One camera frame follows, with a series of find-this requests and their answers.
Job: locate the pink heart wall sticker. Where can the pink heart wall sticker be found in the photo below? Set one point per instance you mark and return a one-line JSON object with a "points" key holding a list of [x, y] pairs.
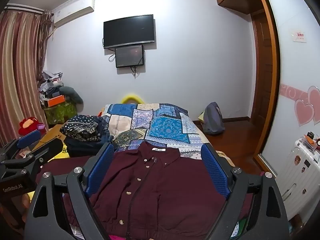
{"points": [[306, 107]]}

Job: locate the striped red beige curtain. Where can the striped red beige curtain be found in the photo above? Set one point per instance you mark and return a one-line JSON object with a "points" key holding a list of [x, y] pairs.
{"points": [[17, 67]]}

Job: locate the white sliding wardrobe door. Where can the white sliding wardrobe door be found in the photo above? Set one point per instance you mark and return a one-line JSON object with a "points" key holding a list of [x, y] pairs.
{"points": [[295, 67]]}

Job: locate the small black wall monitor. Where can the small black wall monitor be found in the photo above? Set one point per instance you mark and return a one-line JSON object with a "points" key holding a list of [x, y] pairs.
{"points": [[129, 56]]}

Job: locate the white suitcase with stickers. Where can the white suitcase with stickers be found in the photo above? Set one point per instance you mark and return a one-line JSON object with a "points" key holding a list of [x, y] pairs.
{"points": [[297, 177]]}

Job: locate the red plush toy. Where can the red plush toy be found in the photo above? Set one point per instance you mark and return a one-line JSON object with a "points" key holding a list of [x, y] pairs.
{"points": [[28, 125]]}

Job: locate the black wall television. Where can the black wall television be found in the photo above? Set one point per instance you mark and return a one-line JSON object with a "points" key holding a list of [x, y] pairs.
{"points": [[129, 31]]}

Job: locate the small cosmetics clutter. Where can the small cosmetics clutter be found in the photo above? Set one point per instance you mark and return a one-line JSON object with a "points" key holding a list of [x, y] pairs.
{"points": [[311, 141]]}

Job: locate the maroon button shirt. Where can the maroon button shirt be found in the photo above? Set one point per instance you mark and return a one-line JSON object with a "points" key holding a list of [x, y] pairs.
{"points": [[162, 192]]}

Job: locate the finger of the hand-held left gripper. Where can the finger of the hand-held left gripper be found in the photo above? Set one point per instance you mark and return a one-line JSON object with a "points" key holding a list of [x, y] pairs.
{"points": [[48, 148], [28, 138]]}

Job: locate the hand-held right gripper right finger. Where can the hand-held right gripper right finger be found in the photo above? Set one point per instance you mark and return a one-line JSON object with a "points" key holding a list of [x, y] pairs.
{"points": [[215, 173]]}

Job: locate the white air conditioner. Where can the white air conditioner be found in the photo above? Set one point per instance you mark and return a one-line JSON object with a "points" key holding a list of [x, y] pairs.
{"points": [[73, 11]]}

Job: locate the orange box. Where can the orange box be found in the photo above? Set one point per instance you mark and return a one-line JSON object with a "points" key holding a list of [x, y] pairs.
{"points": [[56, 101]]}

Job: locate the blue patchwork quilt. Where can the blue patchwork quilt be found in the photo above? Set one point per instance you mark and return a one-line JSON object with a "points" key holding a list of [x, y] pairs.
{"points": [[165, 127]]}

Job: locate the small white wall sign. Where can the small white wall sign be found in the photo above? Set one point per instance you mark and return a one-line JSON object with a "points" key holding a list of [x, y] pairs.
{"points": [[299, 36]]}

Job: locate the navy patterned cloth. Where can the navy patterned cloth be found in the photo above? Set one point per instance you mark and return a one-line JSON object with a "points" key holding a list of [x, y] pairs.
{"points": [[82, 128]]}

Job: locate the pile of mixed clutter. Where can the pile of mixed clutter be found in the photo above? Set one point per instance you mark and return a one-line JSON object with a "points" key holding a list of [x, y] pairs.
{"points": [[50, 85]]}

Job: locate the brown wooden door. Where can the brown wooden door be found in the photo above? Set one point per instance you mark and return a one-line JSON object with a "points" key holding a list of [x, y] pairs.
{"points": [[262, 67]]}

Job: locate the orange cloth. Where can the orange cloth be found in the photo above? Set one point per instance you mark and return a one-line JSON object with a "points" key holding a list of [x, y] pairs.
{"points": [[50, 133]]}

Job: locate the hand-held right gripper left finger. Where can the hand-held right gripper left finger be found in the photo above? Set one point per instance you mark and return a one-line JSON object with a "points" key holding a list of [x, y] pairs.
{"points": [[100, 171]]}

